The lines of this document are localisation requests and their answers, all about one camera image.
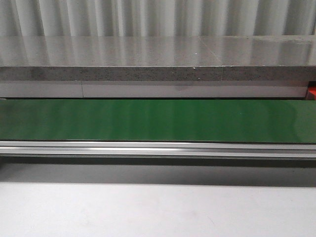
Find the aluminium conveyor frame rail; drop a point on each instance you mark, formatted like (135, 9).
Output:
(165, 149)

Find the white corrugated curtain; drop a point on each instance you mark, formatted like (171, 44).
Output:
(166, 18)

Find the grey stone countertop slab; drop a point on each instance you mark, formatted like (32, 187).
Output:
(224, 58)

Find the green conveyor belt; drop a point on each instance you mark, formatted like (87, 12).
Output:
(205, 120)

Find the red plastic tray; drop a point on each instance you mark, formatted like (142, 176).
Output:
(311, 91)

